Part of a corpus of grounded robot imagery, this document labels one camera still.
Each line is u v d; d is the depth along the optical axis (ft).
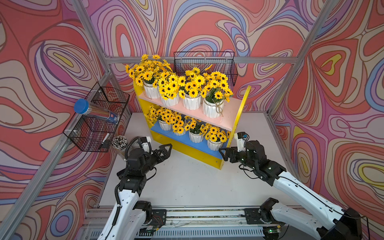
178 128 2.47
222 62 2.90
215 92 1.80
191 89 1.82
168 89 1.86
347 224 1.29
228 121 2.08
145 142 2.14
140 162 1.85
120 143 2.63
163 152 2.17
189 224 2.40
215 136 2.41
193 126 2.49
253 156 1.86
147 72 1.95
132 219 1.88
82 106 2.02
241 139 2.18
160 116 2.66
